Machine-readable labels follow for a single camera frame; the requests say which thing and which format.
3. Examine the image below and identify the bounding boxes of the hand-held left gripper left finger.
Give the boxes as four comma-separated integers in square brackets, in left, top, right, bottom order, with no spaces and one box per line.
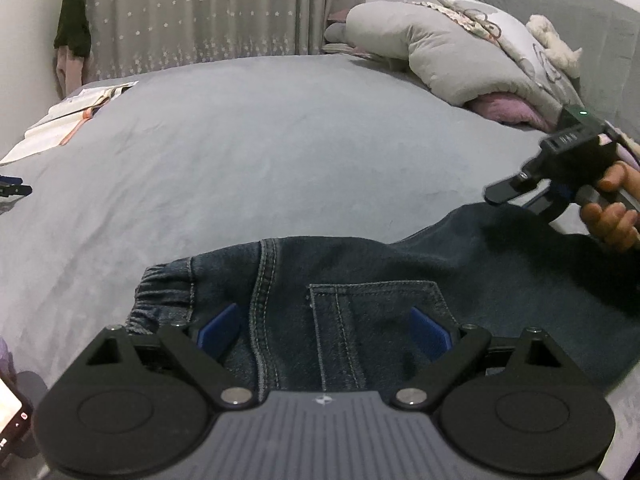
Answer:
[86,302,255,408]

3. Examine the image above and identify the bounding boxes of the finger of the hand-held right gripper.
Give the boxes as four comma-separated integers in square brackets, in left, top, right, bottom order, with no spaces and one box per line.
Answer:
[482,167,546,207]
[522,190,573,223]

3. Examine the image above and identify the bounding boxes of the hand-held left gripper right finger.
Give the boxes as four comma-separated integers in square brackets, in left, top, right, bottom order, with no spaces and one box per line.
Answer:
[392,306,571,409]

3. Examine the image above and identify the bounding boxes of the blue denim jeans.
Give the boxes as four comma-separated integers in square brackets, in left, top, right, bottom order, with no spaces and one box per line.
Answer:
[125,202,640,396]

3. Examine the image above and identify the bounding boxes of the person's right hand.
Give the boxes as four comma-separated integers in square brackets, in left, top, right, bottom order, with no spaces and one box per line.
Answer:
[579,160,640,253]

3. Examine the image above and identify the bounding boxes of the pink folded blanket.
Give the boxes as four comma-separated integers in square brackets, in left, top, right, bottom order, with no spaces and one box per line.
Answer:
[465,92,553,131]

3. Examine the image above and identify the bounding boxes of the white plush toy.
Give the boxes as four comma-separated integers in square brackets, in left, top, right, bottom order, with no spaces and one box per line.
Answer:
[526,14,583,78]

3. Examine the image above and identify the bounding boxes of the grey quilted headboard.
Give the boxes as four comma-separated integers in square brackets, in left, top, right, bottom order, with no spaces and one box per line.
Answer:
[446,0,640,143]

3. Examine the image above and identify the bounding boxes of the grey flower-print pillow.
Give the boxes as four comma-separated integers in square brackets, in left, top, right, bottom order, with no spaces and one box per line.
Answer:
[426,0,581,106]

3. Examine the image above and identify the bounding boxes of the light grey folded duvet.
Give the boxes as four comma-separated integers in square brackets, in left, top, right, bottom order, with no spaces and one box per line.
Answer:
[345,1,583,128]

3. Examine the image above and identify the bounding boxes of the smartphone with lit screen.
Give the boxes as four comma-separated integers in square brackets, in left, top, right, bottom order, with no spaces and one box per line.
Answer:
[0,375,33,453]

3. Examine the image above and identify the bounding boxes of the folded cloth pile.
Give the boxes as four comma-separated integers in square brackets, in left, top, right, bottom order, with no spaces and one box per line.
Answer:
[321,7,386,58]

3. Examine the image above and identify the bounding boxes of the black tool with blue tips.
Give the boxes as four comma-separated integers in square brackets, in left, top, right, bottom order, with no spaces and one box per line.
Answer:
[0,175,33,198]

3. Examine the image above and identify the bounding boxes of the open book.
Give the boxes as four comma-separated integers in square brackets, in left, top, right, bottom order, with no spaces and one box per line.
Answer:
[0,80,140,166]

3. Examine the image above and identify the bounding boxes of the pink hanging garment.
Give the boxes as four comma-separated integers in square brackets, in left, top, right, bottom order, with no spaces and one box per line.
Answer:
[54,45,86,101]

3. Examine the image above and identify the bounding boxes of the grey star-print curtain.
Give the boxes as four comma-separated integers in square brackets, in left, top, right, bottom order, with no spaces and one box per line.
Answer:
[75,0,368,83]

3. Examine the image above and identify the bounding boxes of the dark hanging garment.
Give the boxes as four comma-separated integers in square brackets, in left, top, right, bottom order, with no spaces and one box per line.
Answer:
[53,0,92,58]

